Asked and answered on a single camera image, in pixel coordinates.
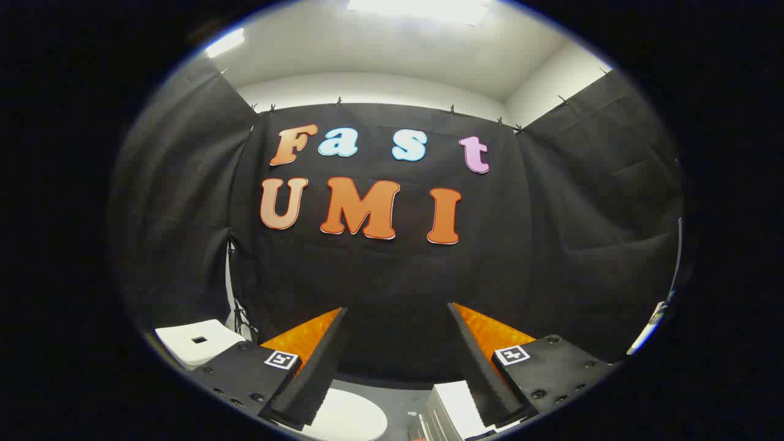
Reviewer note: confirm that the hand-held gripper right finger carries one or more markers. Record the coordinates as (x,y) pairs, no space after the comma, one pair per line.
(487,380)

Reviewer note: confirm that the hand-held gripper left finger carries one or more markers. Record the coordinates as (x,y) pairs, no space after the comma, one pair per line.
(306,380)

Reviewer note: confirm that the white drawer cabinet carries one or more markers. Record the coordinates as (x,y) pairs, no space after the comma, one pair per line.
(456,404)

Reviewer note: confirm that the white box with square hole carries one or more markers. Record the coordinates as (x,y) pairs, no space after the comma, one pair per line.
(184,350)

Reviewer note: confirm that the black backdrop cloth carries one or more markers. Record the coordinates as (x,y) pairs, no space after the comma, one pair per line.
(392,275)

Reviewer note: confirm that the ceiling light panel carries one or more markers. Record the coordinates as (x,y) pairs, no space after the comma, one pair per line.
(225,43)

